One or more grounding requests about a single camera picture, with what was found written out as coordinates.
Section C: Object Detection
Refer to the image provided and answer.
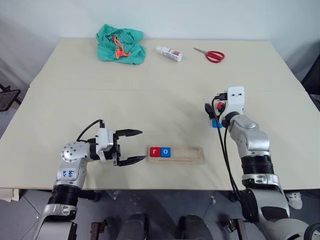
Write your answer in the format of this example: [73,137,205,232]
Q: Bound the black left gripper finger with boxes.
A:
[117,155,148,168]
[115,128,144,140]

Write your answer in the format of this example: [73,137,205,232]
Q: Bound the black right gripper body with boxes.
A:
[213,92,228,118]

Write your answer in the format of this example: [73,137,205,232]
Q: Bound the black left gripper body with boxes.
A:
[109,131,124,168]

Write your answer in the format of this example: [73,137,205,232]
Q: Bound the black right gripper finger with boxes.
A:
[204,102,216,121]

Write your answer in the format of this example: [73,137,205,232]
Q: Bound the red letter r block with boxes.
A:
[149,146,162,158]

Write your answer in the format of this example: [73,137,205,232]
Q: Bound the blue letter o block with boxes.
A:
[160,146,172,159]

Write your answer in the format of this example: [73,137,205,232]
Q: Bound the wooden letter tray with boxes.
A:
[147,145,205,166]

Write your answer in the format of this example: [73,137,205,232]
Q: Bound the white spray bottle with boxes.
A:
[155,45,184,63]

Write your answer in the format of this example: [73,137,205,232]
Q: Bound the black background equipment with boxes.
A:
[301,59,320,112]

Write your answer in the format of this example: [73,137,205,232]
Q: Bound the beige side panel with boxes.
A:
[0,187,21,202]

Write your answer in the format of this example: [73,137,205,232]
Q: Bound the black mesh stand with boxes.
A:
[0,83,22,112]

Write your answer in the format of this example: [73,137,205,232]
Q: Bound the white shoe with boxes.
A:
[286,191,304,210]

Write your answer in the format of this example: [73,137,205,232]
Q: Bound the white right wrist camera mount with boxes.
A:
[219,86,245,119]

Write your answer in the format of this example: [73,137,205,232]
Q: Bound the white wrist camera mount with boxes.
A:
[95,127,116,164]
[219,86,245,119]

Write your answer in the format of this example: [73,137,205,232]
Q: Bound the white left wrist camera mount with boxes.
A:
[95,127,116,164]

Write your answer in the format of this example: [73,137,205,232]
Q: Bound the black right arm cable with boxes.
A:
[211,92,242,201]
[222,119,245,203]

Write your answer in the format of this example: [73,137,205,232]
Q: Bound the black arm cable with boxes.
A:
[222,119,245,203]
[211,92,242,201]
[75,119,106,144]

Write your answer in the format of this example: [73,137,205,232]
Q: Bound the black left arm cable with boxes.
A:
[75,119,106,144]

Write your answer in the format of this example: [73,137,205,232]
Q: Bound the red-handled scissors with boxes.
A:
[193,47,226,64]

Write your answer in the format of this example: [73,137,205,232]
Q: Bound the black table frame foot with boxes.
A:
[77,189,102,203]

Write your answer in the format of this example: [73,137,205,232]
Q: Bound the green cloth drawstring bag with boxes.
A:
[96,23,147,66]

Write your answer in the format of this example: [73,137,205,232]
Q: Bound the rusty metal bracket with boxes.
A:
[228,218,247,240]
[90,221,107,240]

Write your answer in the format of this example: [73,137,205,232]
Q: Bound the orange drawstring cord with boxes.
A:
[112,35,132,61]

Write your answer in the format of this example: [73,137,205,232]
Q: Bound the black round ring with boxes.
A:
[303,220,320,240]

